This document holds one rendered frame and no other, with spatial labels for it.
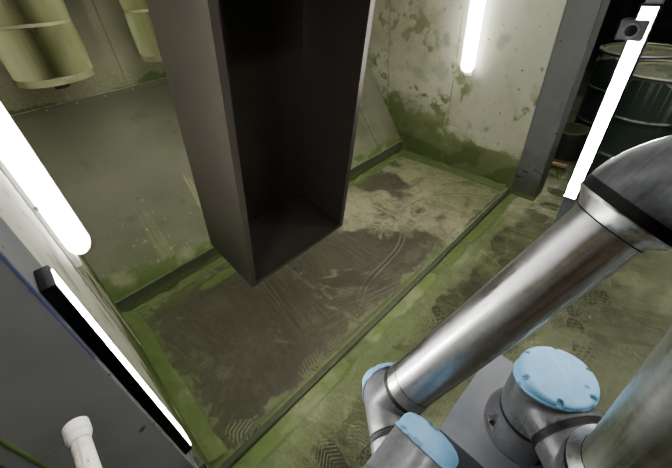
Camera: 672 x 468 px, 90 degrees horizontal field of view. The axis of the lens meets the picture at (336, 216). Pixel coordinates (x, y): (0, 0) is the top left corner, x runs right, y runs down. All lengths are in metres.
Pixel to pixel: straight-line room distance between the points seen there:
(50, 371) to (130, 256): 1.63
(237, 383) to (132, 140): 1.54
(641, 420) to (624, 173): 0.32
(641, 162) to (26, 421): 0.91
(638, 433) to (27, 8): 2.22
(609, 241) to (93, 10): 2.42
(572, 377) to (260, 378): 1.34
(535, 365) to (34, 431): 0.94
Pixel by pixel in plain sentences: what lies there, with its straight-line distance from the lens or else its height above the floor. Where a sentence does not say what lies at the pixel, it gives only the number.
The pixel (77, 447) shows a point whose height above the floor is 1.14.
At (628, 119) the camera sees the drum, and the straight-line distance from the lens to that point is 3.26.
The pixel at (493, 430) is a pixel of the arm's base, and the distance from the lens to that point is 1.07.
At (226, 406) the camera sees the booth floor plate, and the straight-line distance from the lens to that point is 1.83.
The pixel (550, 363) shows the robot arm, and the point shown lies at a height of 0.91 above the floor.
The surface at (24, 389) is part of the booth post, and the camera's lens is 0.74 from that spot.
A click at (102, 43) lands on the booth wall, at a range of 2.49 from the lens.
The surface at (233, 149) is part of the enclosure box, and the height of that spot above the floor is 1.19.
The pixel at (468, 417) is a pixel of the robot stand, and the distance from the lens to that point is 1.10.
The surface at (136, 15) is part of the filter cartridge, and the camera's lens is 2.21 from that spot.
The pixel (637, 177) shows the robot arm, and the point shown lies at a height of 1.43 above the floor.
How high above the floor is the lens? 1.63
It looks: 37 degrees down
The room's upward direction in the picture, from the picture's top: 5 degrees counter-clockwise
